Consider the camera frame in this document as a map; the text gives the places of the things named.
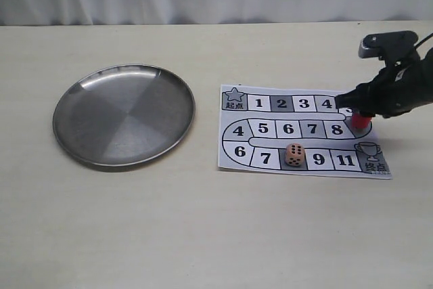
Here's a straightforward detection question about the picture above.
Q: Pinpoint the round stainless steel plate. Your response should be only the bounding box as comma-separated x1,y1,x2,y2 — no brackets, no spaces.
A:
52,64,196,171

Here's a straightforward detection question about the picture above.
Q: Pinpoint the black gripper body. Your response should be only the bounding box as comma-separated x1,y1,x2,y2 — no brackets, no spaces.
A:
362,50,432,110

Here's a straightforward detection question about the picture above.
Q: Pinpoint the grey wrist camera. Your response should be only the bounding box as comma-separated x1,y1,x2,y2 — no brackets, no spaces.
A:
358,30,421,67

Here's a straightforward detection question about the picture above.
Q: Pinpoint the black cable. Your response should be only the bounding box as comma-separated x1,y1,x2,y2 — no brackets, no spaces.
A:
414,31,433,49

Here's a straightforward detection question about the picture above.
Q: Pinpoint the red cylinder game piece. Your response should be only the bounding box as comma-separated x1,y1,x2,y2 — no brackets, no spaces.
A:
350,109,374,130

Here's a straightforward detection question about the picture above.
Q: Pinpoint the paper number game board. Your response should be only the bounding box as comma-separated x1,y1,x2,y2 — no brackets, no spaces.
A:
218,85,392,179

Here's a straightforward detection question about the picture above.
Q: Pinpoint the wooden die with black pips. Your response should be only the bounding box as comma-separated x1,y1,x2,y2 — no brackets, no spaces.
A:
284,143,305,167

